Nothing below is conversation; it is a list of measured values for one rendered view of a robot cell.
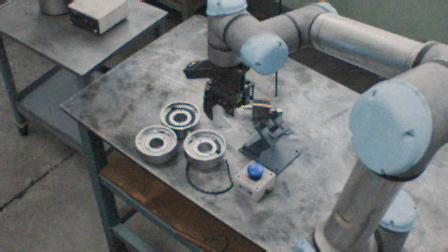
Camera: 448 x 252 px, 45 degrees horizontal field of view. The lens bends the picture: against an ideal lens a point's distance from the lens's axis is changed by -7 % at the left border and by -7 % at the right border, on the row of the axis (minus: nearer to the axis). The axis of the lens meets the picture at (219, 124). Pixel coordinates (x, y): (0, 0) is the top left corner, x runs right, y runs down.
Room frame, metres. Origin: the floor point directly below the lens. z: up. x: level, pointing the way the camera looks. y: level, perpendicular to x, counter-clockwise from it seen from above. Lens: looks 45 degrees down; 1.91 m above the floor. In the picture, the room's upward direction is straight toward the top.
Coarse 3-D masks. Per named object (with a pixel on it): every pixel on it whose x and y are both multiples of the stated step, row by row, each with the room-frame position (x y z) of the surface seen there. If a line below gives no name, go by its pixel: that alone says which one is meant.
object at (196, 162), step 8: (192, 136) 1.04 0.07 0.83; (200, 136) 1.05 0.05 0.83; (208, 136) 1.05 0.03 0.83; (216, 136) 1.05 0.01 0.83; (184, 144) 1.01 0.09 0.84; (200, 144) 1.02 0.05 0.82; (208, 144) 1.03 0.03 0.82; (224, 144) 1.01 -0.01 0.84; (184, 152) 0.99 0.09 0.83; (224, 152) 0.99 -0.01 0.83; (192, 160) 0.96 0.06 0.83; (200, 160) 0.96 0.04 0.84; (208, 160) 0.96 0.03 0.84; (216, 160) 0.96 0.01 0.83
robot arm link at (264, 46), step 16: (240, 16) 0.91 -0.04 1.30; (224, 32) 0.89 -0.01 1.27; (240, 32) 0.87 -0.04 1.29; (256, 32) 0.85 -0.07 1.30; (272, 32) 0.86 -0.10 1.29; (288, 32) 0.87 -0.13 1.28; (240, 48) 0.84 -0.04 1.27; (256, 48) 0.82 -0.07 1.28; (272, 48) 0.82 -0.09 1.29; (288, 48) 0.86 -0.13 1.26; (256, 64) 0.81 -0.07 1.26; (272, 64) 0.82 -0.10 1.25
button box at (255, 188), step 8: (264, 168) 0.92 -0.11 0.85; (240, 176) 0.90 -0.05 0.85; (248, 176) 0.90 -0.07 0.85; (264, 176) 0.90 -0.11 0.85; (272, 176) 0.90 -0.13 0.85; (240, 184) 0.89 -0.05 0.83; (248, 184) 0.88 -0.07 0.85; (256, 184) 0.87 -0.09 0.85; (264, 184) 0.88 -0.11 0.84; (272, 184) 0.90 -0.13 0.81; (240, 192) 0.88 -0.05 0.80; (248, 192) 0.87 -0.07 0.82; (256, 192) 0.86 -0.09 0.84; (264, 192) 0.88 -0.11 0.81; (256, 200) 0.85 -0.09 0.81
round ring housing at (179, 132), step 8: (168, 104) 1.15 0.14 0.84; (176, 104) 1.16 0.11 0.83; (184, 104) 1.16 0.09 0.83; (192, 104) 1.15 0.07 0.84; (176, 112) 1.13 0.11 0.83; (184, 112) 1.13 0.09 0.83; (176, 120) 1.13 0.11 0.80; (184, 120) 1.13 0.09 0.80; (176, 128) 1.06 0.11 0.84; (184, 128) 1.06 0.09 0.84; (192, 128) 1.07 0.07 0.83; (176, 136) 1.07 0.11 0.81; (184, 136) 1.07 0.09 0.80
